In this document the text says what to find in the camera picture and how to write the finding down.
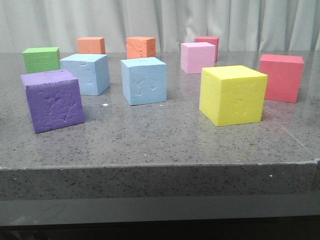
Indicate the light blue foam cube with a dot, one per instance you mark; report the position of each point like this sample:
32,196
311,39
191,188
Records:
144,80
92,71

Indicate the yellow foam cube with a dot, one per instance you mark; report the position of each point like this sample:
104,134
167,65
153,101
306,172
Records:
232,95

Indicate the pink foam cube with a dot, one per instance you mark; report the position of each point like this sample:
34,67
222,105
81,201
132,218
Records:
196,55

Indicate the green foam cube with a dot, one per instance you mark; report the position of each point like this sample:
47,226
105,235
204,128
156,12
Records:
41,59

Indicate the far red foam cube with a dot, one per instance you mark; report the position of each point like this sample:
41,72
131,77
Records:
214,40

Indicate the purple foam cube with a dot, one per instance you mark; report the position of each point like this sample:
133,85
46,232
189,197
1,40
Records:
54,99

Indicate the red foam cube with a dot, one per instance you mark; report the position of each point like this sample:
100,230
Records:
214,40
284,76

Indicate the white curtain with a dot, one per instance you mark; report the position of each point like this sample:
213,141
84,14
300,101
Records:
241,25

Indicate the dented orange foam cube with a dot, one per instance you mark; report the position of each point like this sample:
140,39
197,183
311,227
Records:
140,47

